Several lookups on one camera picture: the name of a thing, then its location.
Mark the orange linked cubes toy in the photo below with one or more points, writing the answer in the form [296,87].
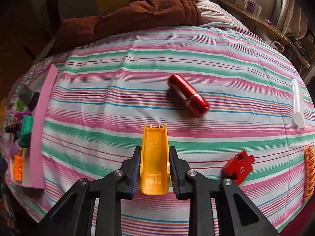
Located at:
[18,168]

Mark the brown quilted blanket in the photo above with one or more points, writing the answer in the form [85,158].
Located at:
[134,16]

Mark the red puzzle piece block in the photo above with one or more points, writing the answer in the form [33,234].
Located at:
[238,167]

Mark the green plastic stand toy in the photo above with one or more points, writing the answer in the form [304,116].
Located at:
[26,131]

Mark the striped bed sheet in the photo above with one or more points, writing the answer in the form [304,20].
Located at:
[107,91]

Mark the translucent white tube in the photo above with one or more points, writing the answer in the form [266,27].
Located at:
[298,104]

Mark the white tray with pink rim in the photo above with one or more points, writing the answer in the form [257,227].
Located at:
[32,176]

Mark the orange plastic grid piece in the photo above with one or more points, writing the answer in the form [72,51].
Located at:
[309,172]

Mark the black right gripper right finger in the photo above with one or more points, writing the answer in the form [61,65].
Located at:
[236,213]

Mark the dark spiky toy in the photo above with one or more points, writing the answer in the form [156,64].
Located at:
[13,127]

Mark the purple box on table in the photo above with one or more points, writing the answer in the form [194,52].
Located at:
[253,7]

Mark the wooden side table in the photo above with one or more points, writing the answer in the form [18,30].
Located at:
[253,22]

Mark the grey cylindrical cap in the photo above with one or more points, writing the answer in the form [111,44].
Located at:
[28,97]

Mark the purple plastic cup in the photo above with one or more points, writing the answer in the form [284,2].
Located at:
[20,115]

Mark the orange plastic slide toy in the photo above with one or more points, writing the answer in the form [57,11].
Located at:
[155,164]

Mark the green plug-in device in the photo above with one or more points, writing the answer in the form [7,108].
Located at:
[20,106]

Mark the beige curtain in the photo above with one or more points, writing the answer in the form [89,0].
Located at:
[289,18]

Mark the red metallic tube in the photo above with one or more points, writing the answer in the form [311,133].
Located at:
[192,99]

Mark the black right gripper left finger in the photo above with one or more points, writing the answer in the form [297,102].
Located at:
[94,207]

